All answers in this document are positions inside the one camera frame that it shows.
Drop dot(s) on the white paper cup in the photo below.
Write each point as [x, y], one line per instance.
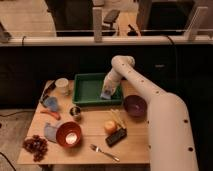
[62, 86]

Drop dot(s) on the silver fork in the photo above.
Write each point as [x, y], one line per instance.
[97, 149]

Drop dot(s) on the dark spatula tool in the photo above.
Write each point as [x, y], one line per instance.
[47, 91]

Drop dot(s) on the white horizontal rail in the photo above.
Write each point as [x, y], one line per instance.
[106, 41]

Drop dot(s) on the orange bowl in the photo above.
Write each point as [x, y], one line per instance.
[68, 134]

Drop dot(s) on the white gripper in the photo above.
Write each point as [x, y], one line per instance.
[110, 84]

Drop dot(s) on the purple bowl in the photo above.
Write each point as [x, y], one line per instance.
[135, 105]

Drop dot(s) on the yellow fries bundle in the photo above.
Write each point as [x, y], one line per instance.
[116, 116]

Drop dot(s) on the orange carrot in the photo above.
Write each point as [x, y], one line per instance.
[53, 114]

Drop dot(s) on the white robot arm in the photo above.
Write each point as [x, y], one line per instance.
[171, 144]

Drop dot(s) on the blue plush toy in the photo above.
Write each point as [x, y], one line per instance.
[51, 103]

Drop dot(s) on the metal can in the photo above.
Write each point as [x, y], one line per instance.
[75, 112]

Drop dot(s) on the grey blue cloth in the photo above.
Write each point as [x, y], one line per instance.
[50, 131]

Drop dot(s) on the orange fruit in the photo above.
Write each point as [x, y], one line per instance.
[110, 127]

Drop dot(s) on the green plastic tray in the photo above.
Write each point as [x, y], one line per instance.
[87, 91]

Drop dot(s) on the bunch of dark grapes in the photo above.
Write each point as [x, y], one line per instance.
[37, 146]

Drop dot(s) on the black rectangular block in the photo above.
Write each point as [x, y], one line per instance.
[116, 137]

